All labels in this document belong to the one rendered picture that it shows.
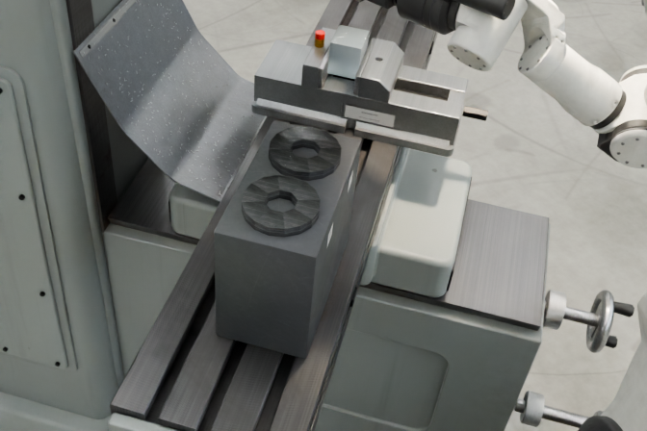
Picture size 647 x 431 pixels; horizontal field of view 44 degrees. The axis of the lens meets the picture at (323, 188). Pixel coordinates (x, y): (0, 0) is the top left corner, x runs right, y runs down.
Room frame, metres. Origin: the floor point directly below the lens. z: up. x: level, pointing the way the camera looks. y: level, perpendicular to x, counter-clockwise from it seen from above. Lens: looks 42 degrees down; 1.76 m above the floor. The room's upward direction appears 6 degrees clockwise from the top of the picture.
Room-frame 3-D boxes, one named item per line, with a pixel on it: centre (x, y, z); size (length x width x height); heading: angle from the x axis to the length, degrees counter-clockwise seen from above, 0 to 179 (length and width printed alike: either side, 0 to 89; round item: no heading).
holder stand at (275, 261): (0.71, 0.04, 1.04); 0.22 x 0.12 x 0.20; 169
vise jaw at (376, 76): (1.12, -0.07, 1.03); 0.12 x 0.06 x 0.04; 169
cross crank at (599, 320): (0.97, -0.49, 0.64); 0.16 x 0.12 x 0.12; 79
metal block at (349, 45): (1.14, -0.02, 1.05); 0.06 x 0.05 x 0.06; 169
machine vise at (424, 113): (1.13, -0.05, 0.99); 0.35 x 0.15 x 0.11; 79
